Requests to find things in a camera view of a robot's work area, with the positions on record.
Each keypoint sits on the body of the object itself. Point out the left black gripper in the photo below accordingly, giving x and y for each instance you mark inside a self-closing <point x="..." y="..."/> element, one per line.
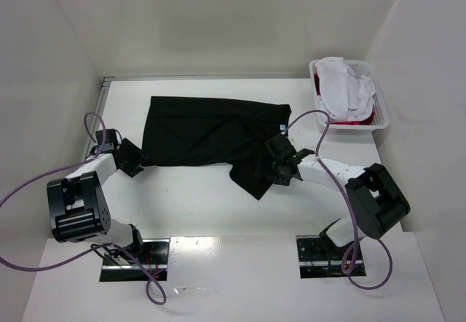
<point x="132" y="157"/>

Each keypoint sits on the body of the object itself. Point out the black t shirt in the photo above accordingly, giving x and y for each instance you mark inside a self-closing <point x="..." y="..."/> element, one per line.
<point x="183" y="131"/>

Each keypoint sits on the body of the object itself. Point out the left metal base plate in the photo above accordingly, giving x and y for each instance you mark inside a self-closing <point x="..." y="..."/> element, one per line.
<point x="119" y="267"/>

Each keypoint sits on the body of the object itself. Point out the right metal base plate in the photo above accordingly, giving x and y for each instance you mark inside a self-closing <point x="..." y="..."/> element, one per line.
<point x="315" y="262"/>

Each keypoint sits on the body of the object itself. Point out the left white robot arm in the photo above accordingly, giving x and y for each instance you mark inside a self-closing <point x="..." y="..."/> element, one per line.
<point x="78" y="208"/>

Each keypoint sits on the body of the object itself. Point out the white t shirt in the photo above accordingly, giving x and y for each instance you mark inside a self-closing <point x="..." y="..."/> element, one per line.
<point x="343" y="96"/>

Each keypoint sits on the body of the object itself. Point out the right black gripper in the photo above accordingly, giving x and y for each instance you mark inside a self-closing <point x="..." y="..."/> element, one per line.
<point x="276" y="167"/>

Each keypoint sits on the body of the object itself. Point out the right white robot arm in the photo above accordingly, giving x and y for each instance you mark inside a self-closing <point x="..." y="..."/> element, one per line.
<point x="374" y="200"/>

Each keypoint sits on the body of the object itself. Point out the metal base plate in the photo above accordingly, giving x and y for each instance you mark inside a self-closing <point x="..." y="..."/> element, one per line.
<point x="315" y="262"/>
<point x="119" y="267"/>

